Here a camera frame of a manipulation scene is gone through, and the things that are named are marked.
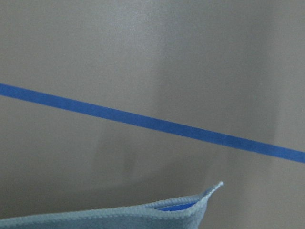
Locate grey microfibre towel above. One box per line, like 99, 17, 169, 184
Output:
0, 182, 223, 229

